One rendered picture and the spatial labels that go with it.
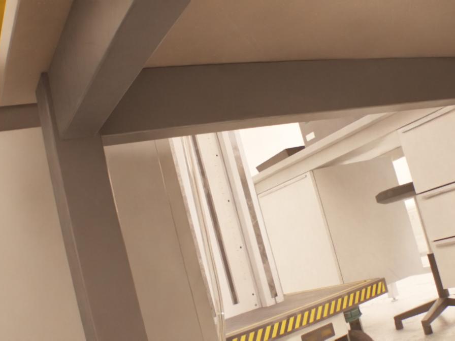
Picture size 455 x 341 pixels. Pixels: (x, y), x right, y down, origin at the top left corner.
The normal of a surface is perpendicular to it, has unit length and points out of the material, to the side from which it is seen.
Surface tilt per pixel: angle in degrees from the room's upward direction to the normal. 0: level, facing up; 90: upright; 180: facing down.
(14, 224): 90
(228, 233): 90
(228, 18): 180
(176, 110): 90
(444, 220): 90
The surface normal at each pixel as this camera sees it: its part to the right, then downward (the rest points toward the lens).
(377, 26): 0.25, 0.95
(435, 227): -0.86, 0.14
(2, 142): 0.45, -0.27
